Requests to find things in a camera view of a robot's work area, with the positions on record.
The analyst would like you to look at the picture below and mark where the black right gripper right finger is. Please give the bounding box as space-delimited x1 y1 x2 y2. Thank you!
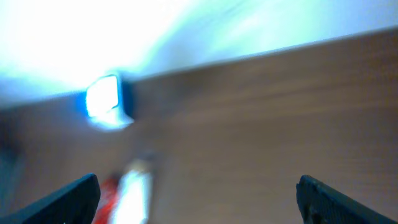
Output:
296 175 397 224

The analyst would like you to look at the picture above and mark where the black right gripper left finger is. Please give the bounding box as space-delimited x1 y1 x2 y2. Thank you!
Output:
1 173 101 224

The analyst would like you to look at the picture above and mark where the red candy bag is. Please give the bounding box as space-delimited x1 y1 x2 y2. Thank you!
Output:
92 175 120 224

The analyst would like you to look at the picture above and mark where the white cream tube gold cap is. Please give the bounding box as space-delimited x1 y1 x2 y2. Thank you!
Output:
110 152 155 224

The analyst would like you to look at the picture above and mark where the white barcode scanner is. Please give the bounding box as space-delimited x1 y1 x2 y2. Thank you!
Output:
85 73 134 132

